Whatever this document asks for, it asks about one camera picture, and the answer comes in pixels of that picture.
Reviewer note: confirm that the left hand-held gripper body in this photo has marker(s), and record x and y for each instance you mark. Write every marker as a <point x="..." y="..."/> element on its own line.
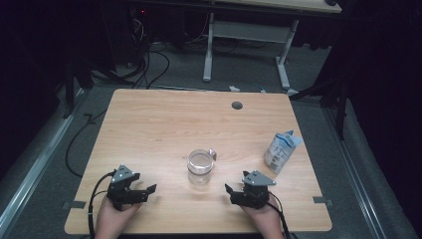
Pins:
<point x="122" y="194"/>

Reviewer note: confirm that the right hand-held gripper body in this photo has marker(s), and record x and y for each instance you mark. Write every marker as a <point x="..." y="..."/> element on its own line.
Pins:
<point x="253" y="195"/>

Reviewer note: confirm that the clear glass jar with lid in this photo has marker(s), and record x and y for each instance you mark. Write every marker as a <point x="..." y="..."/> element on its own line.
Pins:
<point x="200" y="166"/>

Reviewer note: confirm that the white and blue pouch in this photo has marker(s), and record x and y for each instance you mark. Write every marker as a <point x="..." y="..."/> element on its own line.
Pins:
<point x="281" y="152"/>

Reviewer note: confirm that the person's left hand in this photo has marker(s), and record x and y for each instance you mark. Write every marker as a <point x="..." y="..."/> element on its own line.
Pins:
<point x="114" y="222"/>

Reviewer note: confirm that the person's right hand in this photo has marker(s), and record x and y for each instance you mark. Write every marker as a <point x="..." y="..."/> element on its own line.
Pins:
<point x="268" y="222"/>

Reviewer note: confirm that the grey tape strip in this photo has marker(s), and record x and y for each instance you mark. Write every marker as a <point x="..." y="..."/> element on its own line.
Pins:
<point x="322" y="200"/>
<point x="74" y="204"/>

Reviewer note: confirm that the white scrap on floor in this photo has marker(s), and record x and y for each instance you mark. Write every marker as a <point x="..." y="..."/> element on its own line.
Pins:
<point x="234" y="88"/>

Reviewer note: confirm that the black tripod stand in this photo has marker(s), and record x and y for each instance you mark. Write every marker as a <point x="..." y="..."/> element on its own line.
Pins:
<point x="341" y="109"/>

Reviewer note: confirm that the white-framed desk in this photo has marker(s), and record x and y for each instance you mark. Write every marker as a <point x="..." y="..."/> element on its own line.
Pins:
<point x="249" y="31"/>

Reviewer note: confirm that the metal floor rail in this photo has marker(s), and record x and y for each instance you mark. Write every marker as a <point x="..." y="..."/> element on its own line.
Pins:
<point x="36" y="159"/>
<point x="355" y="169"/>

